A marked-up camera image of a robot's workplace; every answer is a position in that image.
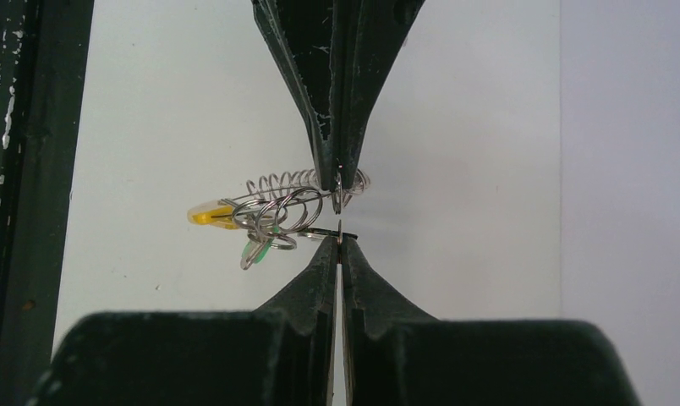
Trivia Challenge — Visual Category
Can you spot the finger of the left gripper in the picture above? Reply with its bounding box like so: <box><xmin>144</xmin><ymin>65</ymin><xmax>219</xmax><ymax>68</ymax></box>
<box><xmin>252</xmin><ymin>0</ymin><xmax>336</xmax><ymax>191</ymax></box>
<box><xmin>334</xmin><ymin>0</ymin><xmax>425</xmax><ymax>189</ymax></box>

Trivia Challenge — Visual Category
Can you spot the yellow capped key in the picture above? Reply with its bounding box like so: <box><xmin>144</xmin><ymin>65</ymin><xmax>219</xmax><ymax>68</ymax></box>
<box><xmin>187</xmin><ymin>200</ymin><xmax>239</xmax><ymax>230</ymax></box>

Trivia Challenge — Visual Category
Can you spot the silver keyring with chain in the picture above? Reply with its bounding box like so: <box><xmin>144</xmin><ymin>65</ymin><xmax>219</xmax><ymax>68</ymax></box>
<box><xmin>223</xmin><ymin>169</ymin><xmax>371</xmax><ymax>250</ymax></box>

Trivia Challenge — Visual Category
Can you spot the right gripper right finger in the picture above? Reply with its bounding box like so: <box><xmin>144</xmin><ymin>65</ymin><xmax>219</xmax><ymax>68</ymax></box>
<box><xmin>340</xmin><ymin>239</ymin><xmax>639</xmax><ymax>405</ymax></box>

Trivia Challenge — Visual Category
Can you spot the green capped key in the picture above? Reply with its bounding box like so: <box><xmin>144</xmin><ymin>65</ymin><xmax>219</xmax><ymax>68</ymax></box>
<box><xmin>239</xmin><ymin>239</ymin><xmax>273</xmax><ymax>270</ymax></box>

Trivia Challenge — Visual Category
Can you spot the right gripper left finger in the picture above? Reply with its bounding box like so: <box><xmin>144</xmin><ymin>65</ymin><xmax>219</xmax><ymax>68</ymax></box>
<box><xmin>28</xmin><ymin>237</ymin><xmax>338</xmax><ymax>405</ymax></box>

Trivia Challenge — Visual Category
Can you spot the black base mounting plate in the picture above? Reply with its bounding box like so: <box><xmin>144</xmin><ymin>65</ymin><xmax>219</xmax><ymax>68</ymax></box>
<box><xmin>0</xmin><ymin>1</ymin><xmax>94</xmax><ymax>405</ymax></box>

